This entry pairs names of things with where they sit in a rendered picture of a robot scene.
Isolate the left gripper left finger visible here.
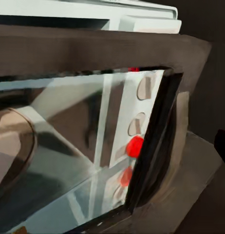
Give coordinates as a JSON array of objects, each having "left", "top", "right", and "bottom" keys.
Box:
[{"left": 0, "top": 130, "right": 21, "bottom": 182}]

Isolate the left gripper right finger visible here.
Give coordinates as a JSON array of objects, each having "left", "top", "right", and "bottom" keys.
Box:
[{"left": 214, "top": 129, "right": 225, "bottom": 162}]

